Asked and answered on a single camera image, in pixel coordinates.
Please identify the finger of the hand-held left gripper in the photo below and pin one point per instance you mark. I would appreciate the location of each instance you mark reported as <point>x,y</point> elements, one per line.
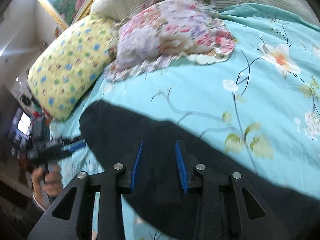
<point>72,147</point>

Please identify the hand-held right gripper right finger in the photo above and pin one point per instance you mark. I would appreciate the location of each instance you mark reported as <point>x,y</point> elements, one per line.
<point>181,165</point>

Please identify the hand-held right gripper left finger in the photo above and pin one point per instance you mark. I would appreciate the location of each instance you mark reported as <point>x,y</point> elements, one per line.
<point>137,165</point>

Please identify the black pants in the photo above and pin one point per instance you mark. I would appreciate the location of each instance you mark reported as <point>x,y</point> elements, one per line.
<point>160,130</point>

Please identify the person's left hand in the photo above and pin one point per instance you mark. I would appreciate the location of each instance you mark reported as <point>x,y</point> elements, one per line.
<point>48,182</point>

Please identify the cluttered bedside table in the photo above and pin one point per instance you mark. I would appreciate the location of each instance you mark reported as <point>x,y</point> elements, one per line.
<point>21,120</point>

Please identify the yellow dotted pillow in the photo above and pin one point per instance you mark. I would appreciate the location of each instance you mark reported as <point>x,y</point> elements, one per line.
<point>72,65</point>

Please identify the turquoise floral bedsheet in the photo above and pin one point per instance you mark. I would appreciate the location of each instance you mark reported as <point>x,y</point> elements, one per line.
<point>225,92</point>

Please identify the floral ruffled pillow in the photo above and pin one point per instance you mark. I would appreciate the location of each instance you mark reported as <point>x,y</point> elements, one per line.
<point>172,35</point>

